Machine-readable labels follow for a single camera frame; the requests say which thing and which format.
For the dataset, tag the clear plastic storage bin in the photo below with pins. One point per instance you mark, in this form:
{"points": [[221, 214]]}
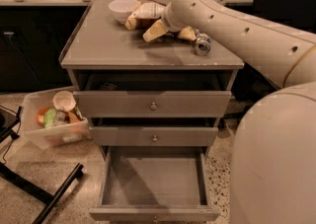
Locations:
{"points": [[47, 137]]}

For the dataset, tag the green item in bin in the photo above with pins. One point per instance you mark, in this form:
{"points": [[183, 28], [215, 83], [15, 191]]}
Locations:
{"points": [[48, 118]]}

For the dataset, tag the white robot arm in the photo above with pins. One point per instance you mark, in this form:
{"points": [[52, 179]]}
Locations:
{"points": [[273, 167]]}

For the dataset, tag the crushed silver soda can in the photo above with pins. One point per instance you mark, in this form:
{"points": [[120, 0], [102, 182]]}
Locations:
{"points": [[202, 44]]}

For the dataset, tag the white ceramic bowl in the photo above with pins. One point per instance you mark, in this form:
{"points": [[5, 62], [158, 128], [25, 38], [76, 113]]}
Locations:
{"points": [[122, 9]]}

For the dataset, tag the grey bottom drawer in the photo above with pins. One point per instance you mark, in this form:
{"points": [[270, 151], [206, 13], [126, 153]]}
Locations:
{"points": [[154, 184]]}

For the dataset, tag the brown chip bag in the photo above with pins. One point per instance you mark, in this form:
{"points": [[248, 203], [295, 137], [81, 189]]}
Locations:
{"points": [[147, 13]]}

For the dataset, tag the black office chair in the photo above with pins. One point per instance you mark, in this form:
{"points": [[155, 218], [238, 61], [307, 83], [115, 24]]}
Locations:
{"points": [[250, 85]]}

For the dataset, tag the grey drawer cabinet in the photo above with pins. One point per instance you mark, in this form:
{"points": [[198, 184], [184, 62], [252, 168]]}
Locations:
{"points": [[100, 44]]}

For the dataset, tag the white bowl in bin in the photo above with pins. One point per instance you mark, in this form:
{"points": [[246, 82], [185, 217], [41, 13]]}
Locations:
{"points": [[64, 100]]}

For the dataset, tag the orange fruit in bin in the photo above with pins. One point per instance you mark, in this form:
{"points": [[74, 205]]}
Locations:
{"points": [[40, 115]]}

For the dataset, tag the grey top drawer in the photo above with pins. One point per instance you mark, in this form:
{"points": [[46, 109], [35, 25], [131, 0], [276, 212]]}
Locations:
{"points": [[152, 94]]}

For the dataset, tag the black metal stand legs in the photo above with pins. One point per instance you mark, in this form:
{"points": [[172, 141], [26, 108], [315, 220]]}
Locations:
{"points": [[8, 120]]}

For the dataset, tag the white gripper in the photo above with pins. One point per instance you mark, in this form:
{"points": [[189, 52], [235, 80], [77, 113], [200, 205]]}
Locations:
{"points": [[170, 18]]}

